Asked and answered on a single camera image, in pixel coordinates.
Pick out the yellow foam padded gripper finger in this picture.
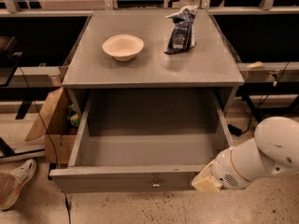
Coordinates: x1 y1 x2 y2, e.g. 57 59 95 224
192 163 222 193

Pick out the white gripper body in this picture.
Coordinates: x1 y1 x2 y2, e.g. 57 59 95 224
211 147 250 190

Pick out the grey top drawer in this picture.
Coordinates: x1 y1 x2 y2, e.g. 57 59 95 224
50 89 232 193

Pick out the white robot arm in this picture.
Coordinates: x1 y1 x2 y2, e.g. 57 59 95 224
192 117 299 193

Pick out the grey drawer cabinet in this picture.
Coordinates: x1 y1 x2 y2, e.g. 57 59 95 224
62 8 246 117

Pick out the small yellow foam scrap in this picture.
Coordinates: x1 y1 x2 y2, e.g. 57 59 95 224
247 62 263 69

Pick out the blue white chip bag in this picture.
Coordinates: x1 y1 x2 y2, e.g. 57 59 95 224
165 6 198 54

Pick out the green item in box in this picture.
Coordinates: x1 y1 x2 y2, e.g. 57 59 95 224
67 105 80 127

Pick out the cardboard box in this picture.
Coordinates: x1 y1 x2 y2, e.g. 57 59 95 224
25 88 76 164

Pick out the white bowl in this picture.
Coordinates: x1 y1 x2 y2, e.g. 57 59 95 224
102 35 144 62

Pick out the white sneaker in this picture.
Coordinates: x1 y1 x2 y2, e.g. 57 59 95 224
0 159 37 211

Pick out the black power cable right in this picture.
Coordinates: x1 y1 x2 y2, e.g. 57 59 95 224
227 63 291 137

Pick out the black floor cable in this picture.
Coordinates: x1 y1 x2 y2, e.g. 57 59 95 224
17 65 72 224

